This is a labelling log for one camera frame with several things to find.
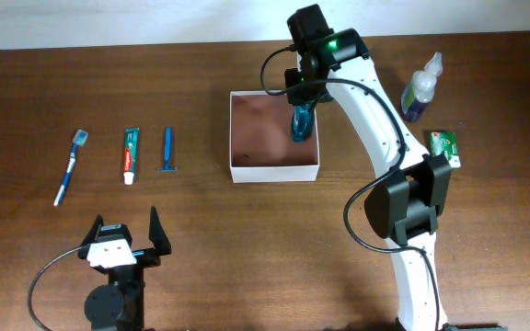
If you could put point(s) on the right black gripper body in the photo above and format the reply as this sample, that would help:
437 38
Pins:
307 93

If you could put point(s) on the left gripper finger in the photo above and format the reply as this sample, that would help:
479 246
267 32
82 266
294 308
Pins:
92 234
157 234

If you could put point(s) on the teal mouthwash bottle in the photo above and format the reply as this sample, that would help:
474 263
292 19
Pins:
302 122

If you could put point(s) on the white cardboard box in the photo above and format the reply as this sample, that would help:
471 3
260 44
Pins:
261 146

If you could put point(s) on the clear blue spray bottle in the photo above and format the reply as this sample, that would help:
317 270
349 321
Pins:
420 90

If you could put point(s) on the green soap packet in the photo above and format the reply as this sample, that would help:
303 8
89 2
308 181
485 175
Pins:
444 143

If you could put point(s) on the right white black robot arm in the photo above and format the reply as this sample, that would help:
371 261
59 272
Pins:
408 194

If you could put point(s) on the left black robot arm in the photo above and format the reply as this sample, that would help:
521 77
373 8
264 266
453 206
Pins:
119 304

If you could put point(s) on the blue white toothbrush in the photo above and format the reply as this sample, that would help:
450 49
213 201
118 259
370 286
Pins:
78 140

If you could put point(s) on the green red toothpaste tube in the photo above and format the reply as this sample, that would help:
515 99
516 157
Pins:
130 152

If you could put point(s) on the blue disposable razor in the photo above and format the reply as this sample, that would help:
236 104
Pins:
167 166

